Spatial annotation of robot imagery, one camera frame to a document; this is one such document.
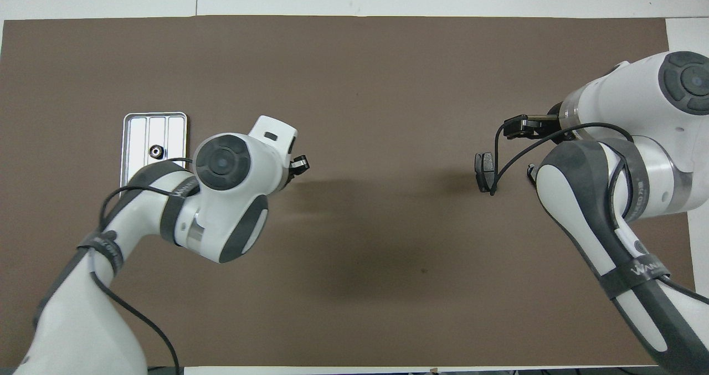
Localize rectangular dark brake pad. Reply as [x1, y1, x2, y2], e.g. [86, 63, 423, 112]
[474, 152, 496, 193]

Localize brown table mat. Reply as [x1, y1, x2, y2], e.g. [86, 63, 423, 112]
[0, 15, 696, 368]

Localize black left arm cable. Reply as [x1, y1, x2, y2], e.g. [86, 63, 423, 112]
[89, 157, 194, 375]

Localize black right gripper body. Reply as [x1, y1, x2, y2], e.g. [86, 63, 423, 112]
[503, 115, 563, 139]

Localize silver metal tray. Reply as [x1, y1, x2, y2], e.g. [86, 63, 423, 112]
[121, 112, 188, 192]

